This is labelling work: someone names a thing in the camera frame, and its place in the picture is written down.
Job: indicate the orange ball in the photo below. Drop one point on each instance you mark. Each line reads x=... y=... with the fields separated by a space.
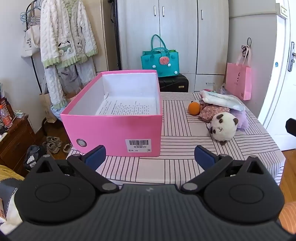
x=194 y=108

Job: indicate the beige sandal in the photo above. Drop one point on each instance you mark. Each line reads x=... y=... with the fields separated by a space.
x=52 y=143
x=67 y=148

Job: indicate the purple plush toy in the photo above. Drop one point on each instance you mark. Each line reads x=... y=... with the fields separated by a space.
x=241 y=120

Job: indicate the yellow blanket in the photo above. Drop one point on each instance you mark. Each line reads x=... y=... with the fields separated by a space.
x=9 y=172

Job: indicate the pink cardboard box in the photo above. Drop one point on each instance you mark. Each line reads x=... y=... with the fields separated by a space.
x=111 y=129

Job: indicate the clear plastic bag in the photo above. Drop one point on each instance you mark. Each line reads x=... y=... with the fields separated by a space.
x=223 y=89

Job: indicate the pink paper bag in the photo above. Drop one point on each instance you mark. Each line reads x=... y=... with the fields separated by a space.
x=238 y=81

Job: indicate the brown paper bag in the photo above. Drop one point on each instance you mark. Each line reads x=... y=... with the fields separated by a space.
x=46 y=104

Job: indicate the striped tablecloth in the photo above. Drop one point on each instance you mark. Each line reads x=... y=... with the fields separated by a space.
x=180 y=143

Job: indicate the orange bottle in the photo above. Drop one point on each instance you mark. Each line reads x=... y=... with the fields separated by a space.
x=5 y=117

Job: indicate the wooden cabinet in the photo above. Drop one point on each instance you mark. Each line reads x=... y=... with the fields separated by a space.
x=16 y=143

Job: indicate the light blue cloth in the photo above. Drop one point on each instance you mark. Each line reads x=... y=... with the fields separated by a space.
x=56 y=113

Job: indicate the panda plush toy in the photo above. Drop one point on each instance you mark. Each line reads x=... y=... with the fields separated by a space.
x=222 y=127

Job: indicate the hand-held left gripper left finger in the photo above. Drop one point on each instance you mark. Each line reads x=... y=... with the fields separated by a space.
x=96 y=156

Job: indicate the printed paper sheet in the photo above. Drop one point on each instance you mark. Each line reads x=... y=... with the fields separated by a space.
x=129 y=106

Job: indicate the black pole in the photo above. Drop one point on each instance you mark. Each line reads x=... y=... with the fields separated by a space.
x=115 y=34

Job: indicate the white tissue packet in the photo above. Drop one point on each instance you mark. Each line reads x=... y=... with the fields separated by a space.
x=222 y=99

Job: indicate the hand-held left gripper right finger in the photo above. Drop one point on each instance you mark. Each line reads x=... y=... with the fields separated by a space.
x=203 y=157

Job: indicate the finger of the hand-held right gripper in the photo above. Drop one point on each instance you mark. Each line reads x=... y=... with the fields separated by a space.
x=291 y=127

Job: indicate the black suitcase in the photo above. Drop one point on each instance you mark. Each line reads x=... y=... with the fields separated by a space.
x=173 y=83

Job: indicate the white door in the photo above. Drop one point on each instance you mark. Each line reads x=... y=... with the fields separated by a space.
x=277 y=92

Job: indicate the black coat rack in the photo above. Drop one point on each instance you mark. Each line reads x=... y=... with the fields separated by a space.
x=43 y=126

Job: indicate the dark bag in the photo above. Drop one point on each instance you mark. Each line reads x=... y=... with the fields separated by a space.
x=33 y=155

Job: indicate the canvas tote bag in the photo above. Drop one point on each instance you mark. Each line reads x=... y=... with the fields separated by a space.
x=30 y=41

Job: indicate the white wardrobe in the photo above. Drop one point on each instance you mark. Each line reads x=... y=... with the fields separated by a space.
x=180 y=34

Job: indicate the floral fabric pouch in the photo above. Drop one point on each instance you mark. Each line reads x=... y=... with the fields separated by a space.
x=211 y=112

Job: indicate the teal felt handbag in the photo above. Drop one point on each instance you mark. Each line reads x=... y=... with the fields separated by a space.
x=150 y=62

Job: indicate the white fleece pajama jacket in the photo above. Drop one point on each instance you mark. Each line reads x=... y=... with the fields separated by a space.
x=62 y=34

